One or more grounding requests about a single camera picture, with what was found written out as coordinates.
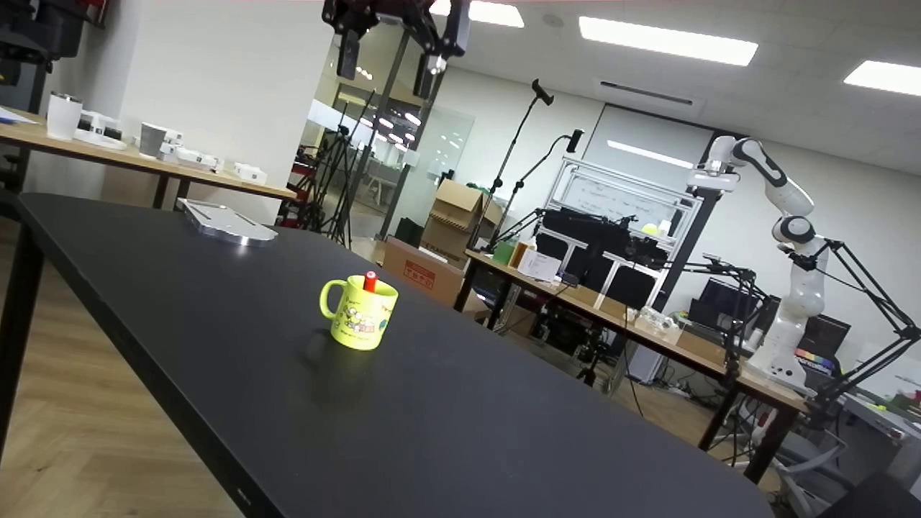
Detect black computer monitor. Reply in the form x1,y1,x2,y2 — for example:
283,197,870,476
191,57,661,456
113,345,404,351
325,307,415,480
798,312,854,374

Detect long ceiling light panel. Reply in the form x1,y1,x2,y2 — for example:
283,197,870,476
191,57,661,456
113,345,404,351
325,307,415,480
576,11,764,70

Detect aluminium frame rack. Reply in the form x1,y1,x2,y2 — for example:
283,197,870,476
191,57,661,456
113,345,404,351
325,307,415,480
545,155,702,312

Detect stacked plain cardboard boxes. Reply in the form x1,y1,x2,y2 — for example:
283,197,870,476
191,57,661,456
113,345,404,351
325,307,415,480
418,178,489,261

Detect black camera tripod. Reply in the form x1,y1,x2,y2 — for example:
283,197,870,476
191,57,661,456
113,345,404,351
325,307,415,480
300,90,387,247

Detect wooden desk with black legs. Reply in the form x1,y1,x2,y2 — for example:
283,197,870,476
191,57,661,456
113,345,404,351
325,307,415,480
453,246,812,487

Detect yellow-green mug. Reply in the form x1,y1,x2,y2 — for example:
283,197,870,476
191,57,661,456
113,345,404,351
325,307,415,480
316,274,401,353

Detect cardboard box with red label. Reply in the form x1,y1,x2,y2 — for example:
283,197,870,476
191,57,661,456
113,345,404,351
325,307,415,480
379,237,469,307

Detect long wooden table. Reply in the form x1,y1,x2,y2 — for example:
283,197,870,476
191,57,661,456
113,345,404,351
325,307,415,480
0,110,300,212

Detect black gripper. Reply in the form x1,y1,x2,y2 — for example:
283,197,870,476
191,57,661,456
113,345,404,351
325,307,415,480
322,0,471,100

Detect tall black boom stand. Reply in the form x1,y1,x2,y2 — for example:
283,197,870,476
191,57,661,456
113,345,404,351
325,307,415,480
483,77,558,247

